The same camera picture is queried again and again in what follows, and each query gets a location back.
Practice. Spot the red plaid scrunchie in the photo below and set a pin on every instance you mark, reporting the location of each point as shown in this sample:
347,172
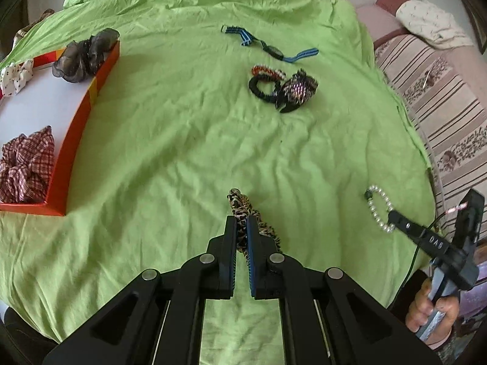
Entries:
23,167

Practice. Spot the pink pillow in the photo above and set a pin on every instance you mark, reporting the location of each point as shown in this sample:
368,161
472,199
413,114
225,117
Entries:
376,19

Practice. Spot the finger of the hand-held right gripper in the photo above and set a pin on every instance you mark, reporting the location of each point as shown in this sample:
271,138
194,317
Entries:
418,234
473,213

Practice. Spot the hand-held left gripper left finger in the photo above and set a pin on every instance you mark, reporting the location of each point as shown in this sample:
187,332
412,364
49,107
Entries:
232,266

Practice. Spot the sequined black hair clip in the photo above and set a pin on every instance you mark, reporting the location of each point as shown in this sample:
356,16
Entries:
298,89

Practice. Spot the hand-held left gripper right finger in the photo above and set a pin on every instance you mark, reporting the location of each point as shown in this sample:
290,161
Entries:
251,266

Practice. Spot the green bedsheet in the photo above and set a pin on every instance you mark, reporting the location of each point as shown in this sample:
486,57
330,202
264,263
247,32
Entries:
171,159

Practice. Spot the person's clothing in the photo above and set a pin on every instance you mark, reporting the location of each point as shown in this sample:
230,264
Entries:
471,311

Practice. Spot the white dotted scrunchie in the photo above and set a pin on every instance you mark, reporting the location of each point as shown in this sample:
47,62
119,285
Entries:
15,76

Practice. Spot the leopard print scrunchie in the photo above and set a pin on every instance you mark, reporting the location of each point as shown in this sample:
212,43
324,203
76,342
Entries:
239,201

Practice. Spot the striped floral mattress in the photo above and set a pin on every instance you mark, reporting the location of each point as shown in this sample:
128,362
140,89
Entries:
437,102

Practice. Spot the person's right hand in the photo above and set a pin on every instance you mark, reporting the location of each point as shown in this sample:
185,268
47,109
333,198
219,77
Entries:
418,308

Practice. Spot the red cardboard tray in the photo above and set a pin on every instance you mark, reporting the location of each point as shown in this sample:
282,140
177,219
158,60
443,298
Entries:
38,102

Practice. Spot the white patterned pillow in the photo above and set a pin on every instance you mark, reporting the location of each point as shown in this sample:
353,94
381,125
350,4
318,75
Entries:
430,19

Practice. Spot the black organza scrunchie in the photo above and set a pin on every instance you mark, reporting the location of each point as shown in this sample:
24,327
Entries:
81,59

